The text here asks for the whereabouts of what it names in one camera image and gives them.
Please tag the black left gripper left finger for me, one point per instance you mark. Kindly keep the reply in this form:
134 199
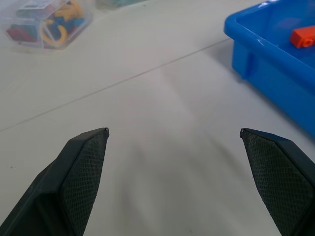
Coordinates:
73 186

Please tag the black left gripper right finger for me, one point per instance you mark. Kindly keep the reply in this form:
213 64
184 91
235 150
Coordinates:
283 184

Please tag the clear box of colourful toys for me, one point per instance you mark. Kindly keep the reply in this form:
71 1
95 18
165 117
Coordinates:
48 23

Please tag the blue plastic bin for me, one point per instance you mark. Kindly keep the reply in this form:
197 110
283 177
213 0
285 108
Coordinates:
275 73

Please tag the orange building block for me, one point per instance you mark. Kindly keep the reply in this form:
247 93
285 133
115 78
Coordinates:
301 37

